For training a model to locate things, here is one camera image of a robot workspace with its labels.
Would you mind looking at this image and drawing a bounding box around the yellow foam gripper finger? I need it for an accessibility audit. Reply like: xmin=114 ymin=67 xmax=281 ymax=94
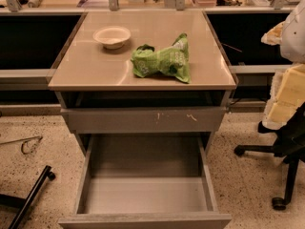
xmin=261 ymin=22 xmax=284 ymax=46
xmin=266 ymin=64 xmax=305 ymax=124

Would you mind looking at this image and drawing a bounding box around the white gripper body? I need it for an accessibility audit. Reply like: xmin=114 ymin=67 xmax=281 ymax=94
xmin=280 ymin=0 xmax=305 ymax=63

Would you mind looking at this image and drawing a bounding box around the green rice chip bag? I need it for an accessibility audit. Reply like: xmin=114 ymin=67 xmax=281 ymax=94
xmin=131 ymin=33 xmax=191 ymax=83

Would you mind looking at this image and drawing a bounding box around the grey drawer cabinet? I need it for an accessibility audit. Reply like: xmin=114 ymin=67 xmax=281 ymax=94
xmin=47 ymin=9 xmax=238 ymax=229

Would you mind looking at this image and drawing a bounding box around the closed grey top drawer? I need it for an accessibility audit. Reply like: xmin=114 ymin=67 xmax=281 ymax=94
xmin=61 ymin=107 xmax=225 ymax=134

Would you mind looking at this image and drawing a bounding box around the open grey middle drawer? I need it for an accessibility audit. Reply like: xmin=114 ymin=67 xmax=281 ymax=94
xmin=59 ymin=134 xmax=232 ymax=229

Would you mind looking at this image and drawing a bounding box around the black office chair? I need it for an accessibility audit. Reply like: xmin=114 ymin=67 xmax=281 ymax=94
xmin=234 ymin=103 xmax=305 ymax=210

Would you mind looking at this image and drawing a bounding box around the white paper bowl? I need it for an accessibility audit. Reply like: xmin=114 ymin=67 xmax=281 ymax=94
xmin=93 ymin=26 xmax=131 ymax=50

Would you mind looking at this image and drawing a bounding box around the black metal stand leg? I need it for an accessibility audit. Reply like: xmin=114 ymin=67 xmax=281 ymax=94
xmin=0 ymin=165 xmax=56 ymax=229

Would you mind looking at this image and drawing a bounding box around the thin cable on floor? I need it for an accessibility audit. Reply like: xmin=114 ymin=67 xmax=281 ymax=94
xmin=0 ymin=135 xmax=44 ymax=156

